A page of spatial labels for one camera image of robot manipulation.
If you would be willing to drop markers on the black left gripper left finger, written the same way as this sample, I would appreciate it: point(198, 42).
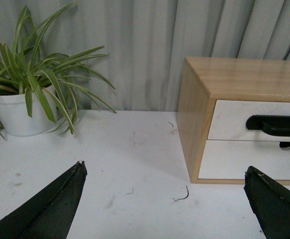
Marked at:
point(48, 214)

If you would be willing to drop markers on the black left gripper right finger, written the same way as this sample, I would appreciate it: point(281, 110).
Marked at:
point(270, 202)

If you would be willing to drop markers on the white lower drawer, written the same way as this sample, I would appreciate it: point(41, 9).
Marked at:
point(231, 159)

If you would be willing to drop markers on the white drawer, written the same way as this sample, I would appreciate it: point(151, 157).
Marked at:
point(229, 120)
point(231, 159)

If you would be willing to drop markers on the white upper drawer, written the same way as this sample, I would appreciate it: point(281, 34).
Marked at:
point(229, 120)

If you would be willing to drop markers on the wooden drawer cabinet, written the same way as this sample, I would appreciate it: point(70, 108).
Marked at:
point(206, 80)

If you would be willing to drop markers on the white plant pot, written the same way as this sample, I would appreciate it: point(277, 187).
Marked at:
point(14, 118)

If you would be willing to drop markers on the green spider plant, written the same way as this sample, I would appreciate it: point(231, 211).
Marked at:
point(52, 78)

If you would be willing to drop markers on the grey curtain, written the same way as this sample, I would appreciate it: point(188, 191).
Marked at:
point(146, 42)

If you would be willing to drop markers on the black lower drawer handle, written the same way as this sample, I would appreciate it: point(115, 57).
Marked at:
point(284, 144)

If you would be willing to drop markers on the black drawer handle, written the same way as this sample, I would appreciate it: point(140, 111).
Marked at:
point(271, 125)
point(284, 144)

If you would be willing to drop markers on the black upper drawer handle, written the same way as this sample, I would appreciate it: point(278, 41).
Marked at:
point(271, 125)

